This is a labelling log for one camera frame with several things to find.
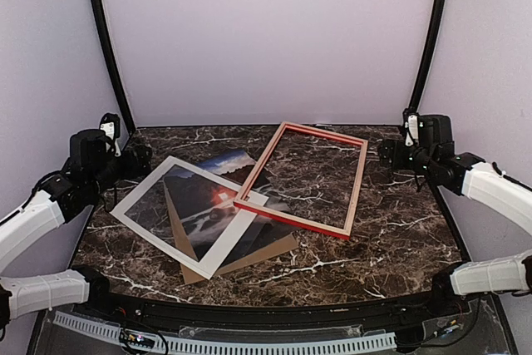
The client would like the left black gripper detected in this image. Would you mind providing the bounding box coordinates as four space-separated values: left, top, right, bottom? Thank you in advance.
88 144 151 198

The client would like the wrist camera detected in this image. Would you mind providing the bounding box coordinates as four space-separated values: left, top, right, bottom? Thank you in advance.
100 113 121 157
403 108 419 147

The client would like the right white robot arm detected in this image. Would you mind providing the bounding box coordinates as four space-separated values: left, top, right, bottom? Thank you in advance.
377 113 531 317

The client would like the brown backing board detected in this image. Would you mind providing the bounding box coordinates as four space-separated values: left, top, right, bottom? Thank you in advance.
164 178 298 284

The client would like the landscape photo print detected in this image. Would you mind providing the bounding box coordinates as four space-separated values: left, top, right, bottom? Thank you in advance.
164 149 292 267

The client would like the right black corner post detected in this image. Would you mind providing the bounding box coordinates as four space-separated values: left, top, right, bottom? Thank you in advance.
403 0 446 116

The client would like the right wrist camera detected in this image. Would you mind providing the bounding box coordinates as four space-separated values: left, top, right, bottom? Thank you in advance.
403 108 419 147

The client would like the white mat board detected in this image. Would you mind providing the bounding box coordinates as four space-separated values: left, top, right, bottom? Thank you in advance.
111 156 256 279

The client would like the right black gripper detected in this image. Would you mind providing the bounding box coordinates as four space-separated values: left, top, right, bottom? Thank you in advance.
378 138 436 177

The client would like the left black corner post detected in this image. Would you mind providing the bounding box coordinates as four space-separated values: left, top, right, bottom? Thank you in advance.
90 0 136 135

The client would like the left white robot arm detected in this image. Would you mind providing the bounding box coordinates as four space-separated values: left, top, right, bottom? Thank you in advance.
1 129 152 327

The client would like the white cable tray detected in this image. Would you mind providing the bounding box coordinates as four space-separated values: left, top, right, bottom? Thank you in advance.
52 311 397 354

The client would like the black corner post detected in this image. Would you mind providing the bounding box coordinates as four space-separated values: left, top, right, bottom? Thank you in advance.
403 0 446 116
90 0 136 135

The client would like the red wooden picture frame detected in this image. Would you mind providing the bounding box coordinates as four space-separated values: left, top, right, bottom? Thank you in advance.
234 121 368 240

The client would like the black front table rail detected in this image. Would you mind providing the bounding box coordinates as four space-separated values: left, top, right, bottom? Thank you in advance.
72 293 477 332

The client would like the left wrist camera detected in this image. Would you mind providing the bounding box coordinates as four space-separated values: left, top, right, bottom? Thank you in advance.
100 113 121 157

